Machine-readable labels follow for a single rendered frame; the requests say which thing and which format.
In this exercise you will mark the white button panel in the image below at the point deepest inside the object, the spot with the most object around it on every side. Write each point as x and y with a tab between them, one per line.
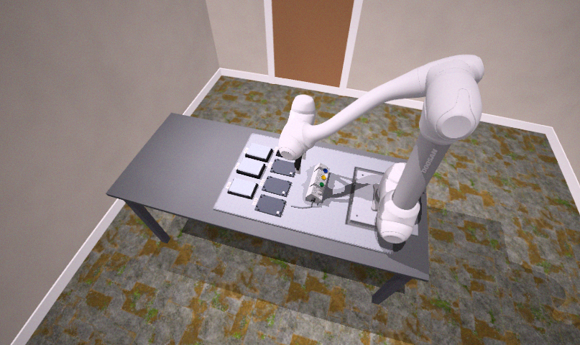
317	185

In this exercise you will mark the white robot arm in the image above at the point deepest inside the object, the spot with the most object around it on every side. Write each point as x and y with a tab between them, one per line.
452	110

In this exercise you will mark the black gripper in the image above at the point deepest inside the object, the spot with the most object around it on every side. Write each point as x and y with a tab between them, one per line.
298	162

